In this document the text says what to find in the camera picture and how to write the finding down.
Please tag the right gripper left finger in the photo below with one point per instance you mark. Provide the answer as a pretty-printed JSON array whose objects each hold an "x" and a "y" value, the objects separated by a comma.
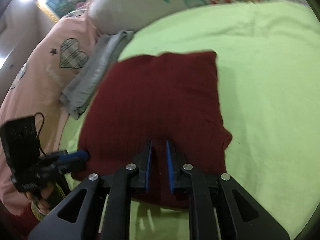
[{"x": 140, "y": 179}]

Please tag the red sleeve left forearm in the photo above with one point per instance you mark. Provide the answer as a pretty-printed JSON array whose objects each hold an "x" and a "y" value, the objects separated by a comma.
[{"x": 19, "y": 226}]

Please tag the pink heart pattern pillow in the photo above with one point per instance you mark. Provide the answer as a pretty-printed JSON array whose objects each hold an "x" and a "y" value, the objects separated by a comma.
[{"x": 37, "y": 88}]

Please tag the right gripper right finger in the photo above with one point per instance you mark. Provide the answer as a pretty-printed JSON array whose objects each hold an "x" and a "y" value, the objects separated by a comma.
[{"x": 175, "y": 160}]

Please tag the folded grey cloth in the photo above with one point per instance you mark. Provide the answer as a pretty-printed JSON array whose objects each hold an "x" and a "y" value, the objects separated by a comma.
[{"x": 78, "y": 93}]

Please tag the left hand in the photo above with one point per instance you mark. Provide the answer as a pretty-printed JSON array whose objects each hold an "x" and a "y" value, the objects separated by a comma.
[{"x": 42, "y": 203}]

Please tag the dark red knit sweater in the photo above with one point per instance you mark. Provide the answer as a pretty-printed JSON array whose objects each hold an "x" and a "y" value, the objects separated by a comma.
[{"x": 170, "y": 97}]

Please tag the black left camera box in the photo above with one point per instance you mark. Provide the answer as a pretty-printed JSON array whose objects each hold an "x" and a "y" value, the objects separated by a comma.
[{"x": 20, "y": 145}]

